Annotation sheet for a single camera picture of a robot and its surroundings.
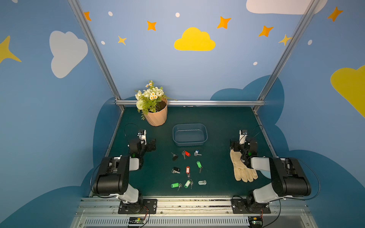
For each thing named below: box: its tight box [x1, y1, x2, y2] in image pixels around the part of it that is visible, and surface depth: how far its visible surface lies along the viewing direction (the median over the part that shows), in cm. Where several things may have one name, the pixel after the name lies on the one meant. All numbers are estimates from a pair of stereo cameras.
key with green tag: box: [196, 160, 203, 174], surface depth 92 cm
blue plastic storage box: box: [172, 123, 209, 147], surface depth 104 cm
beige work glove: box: [229, 149, 259, 183], surface depth 88 cm
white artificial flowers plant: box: [134, 80, 178, 121], surface depth 89 cm
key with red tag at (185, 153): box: [181, 149, 191, 160], surface depth 97 cm
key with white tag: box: [197, 180, 207, 186], surface depth 84 cm
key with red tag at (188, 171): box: [185, 165, 191, 181], surface depth 88 cm
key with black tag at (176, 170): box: [171, 166, 181, 174], surface depth 90 cm
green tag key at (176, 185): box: [170, 182, 183, 192], surface depth 84 cm
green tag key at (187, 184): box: [183, 179, 194, 190], surface depth 84 cm
